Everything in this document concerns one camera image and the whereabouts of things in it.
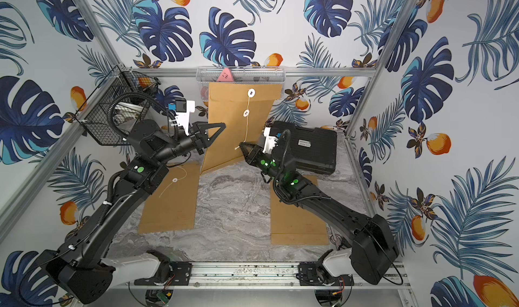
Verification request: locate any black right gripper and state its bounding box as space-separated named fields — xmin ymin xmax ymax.
xmin=241 ymin=141 xmax=284 ymax=187

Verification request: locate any brown kraft file bag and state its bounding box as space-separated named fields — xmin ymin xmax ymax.
xmin=138 ymin=163 xmax=200 ymax=234
xmin=270 ymin=187 xmax=329 ymax=246
xmin=201 ymin=82 xmax=283 ymax=174

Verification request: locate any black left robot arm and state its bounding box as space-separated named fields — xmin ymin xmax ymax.
xmin=36 ymin=93 xmax=226 ymax=304

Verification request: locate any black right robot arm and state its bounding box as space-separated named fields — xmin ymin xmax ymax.
xmin=239 ymin=130 xmax=399 ymax=285

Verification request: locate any pink triangle item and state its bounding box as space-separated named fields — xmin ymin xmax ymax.
xmin=216 ymin=68 xmax=235 ymax=82

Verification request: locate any black plastic tool case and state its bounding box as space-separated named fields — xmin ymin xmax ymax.
xmin=270 ymin=120 xmax=337 ymax=175

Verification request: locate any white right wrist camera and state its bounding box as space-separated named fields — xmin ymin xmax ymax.
xmin=263 ymin=127 xmax=279 ymax=154

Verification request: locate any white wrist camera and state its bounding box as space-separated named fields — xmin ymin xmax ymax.
xmin=168 ymin=98 xmax=195 ymax=135
xmin=263 ymin=127 xmax=279 ymax=154

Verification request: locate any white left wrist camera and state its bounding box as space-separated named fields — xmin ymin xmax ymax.
xmin=168 ymin=98 xmax=195 ymax=135

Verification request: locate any black wire basket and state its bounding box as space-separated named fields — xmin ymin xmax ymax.
xmin=73 ymin=66 xmax=160 ymax=146

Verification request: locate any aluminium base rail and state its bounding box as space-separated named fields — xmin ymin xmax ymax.
xmin=101 ymin=255 xmax=410 ymax=290

